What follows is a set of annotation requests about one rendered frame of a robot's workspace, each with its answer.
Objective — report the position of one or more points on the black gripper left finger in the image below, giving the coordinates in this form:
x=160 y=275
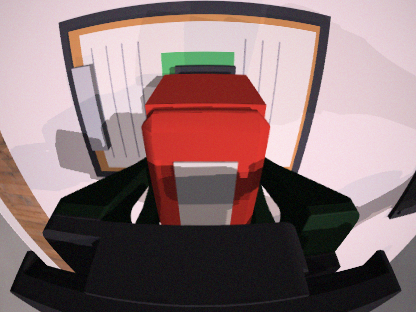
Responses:
x=113 y=197

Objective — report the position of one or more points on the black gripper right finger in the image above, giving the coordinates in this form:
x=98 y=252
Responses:
x=323 y=217

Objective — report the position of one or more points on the red self-inking stamp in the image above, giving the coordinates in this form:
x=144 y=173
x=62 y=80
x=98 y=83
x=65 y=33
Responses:
x=205 y=139

